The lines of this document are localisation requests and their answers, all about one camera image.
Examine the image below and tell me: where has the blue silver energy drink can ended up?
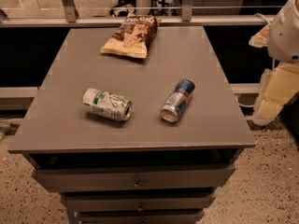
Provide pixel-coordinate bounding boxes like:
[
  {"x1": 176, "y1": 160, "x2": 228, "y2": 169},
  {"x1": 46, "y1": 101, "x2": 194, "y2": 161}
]
[{"x1": 161, "y1": 77, "x2": 195, "y2": 123}]

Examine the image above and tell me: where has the white green 7up can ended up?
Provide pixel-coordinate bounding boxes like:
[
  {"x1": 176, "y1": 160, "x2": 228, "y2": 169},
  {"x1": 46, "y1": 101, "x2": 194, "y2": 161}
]
[{"x1": 82, "y1": 88, "x2": 132, "y2": 121}]

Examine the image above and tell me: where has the sea salt chip bag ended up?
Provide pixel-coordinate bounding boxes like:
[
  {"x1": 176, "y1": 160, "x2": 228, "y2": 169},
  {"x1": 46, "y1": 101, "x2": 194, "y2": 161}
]
[{"x1": 100, "y1": 14, "x2": 162, "y2": 59}]

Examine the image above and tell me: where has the metal railing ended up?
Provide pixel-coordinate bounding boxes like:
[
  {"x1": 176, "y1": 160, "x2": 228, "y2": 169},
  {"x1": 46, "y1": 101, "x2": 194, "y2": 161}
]
[{"x1": 0, "y1": 0, "x2": 299, "y2": 28}]

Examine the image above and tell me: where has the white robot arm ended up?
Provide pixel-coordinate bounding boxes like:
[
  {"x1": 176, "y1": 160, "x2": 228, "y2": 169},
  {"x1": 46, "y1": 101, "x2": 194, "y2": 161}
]
[{"x1": 249, "y1": 0, "x2": 299, "y2": 125}]

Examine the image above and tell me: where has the grey drawer cabinet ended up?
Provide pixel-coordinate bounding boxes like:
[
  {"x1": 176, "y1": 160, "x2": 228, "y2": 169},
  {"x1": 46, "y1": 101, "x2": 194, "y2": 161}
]
[{"x1": 9, "y1": 26, "x2": 255, "y2": 224}]

